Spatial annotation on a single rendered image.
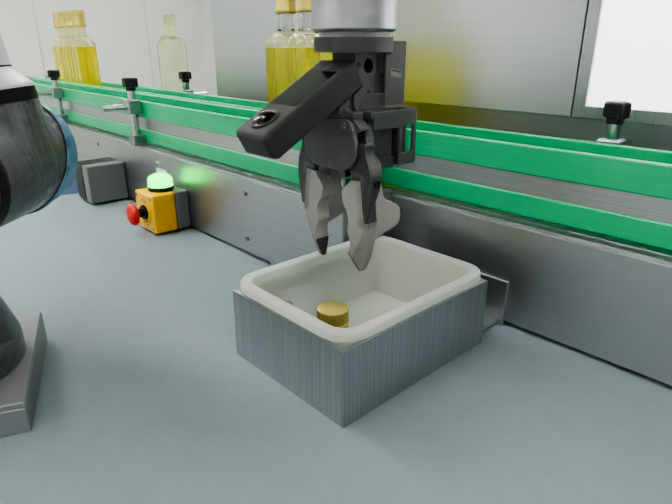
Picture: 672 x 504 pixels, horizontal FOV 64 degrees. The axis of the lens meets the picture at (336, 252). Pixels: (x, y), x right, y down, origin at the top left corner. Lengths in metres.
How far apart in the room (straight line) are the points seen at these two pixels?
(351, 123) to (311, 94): 0.05
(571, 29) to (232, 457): 0.64
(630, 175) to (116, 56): 6.58
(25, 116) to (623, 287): 0.62
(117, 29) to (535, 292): 6.55
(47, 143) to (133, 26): 6.41
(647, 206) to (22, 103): 0.63
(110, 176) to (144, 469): 0.85
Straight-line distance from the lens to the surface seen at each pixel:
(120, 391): 0.59
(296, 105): 0.46
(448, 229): 0.70
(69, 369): 0.65
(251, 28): 1.33
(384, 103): 0.52
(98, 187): 1.25
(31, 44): 6.68
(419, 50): 0.93
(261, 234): 0.84
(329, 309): 0.56
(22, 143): 0.63
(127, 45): 7.01
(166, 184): 1.01
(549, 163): 0.64
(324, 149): 0.51
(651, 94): 0.77
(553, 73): 0.81
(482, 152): 0.68
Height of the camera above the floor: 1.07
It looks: 21 degrees down
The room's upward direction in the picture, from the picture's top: straight up
